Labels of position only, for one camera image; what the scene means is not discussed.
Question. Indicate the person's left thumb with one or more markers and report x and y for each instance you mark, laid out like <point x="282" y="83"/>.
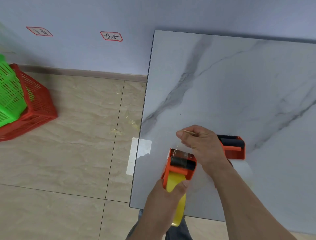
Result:
<point x="182" y="186"/>

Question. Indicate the green plastic basket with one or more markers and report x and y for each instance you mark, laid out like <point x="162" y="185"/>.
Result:
<point x="9" y="96"/>

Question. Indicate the clear tape roll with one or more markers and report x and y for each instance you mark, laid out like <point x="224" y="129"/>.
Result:
<point x="243" y="170"/>

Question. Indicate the person's blue jeans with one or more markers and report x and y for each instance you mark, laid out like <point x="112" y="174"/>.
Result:
<point x="181" y="230"/>

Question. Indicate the orange tape dispenser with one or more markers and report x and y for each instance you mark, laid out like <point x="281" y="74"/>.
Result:
<point x="179" y="164"/>
<point x="234" y="148"/>

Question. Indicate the person's right forearm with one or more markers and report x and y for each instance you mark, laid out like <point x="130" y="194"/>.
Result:
<point x="246" y="205"/>

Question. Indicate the person's left forearm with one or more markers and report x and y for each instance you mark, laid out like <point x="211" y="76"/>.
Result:
<point x="155" y="227"/>

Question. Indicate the grey baseboard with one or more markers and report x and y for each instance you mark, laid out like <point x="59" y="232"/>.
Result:
<point x="86" y="73"/>

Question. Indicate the red plastic basket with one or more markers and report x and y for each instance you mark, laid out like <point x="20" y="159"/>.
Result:
<point x="37" y="106"/>

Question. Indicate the clear tape strip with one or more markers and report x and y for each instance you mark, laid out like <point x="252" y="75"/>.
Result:
<point x="176" y="149"/>

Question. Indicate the red-bordered white wall label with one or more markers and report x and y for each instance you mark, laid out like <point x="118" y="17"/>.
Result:
<point x="111" y="36"/>
<point x="39" y="31"/>

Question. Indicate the person's right thumb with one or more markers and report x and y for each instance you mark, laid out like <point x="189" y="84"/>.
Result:
<point x="188" y="144"/>

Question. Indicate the person's left hand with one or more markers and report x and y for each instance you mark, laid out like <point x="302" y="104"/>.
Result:
<point x="163" y="202"/>

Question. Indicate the crumpled tape scrap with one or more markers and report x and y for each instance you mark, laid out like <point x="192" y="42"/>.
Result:
<point x="132" y="121"/>
<point x="117" y="132"/>

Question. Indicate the person's right hand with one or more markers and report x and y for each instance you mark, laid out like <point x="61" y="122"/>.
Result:
<point x="209" y="148"/>

